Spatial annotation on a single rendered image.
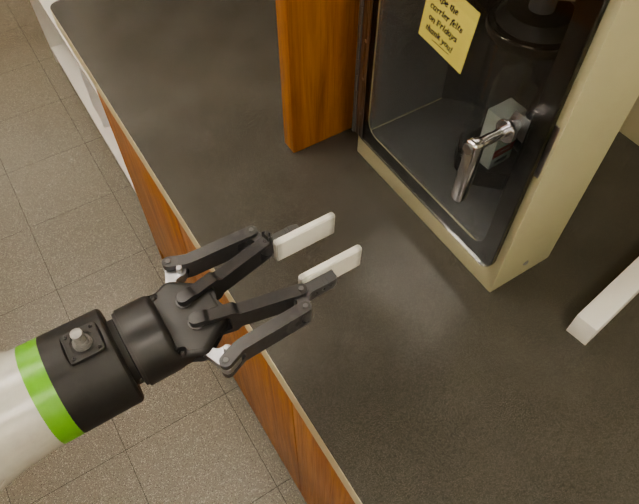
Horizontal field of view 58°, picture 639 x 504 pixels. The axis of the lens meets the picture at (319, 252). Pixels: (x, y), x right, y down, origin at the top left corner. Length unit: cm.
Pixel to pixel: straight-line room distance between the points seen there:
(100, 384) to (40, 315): 155
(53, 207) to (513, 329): 183
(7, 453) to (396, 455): 40
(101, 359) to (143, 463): 125
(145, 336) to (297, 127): 51
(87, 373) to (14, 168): 204
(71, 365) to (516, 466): 49
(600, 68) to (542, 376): 38
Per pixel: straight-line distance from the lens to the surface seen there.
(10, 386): 52
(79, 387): 51
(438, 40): 68
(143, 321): 52
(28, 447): 53
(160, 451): 174
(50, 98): 277
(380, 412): 72
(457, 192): 66
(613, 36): 56
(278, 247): 57
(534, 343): 81
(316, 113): 93
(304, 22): 83
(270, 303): 54
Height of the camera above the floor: 162
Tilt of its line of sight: 55 degrees down
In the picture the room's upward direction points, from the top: straight up
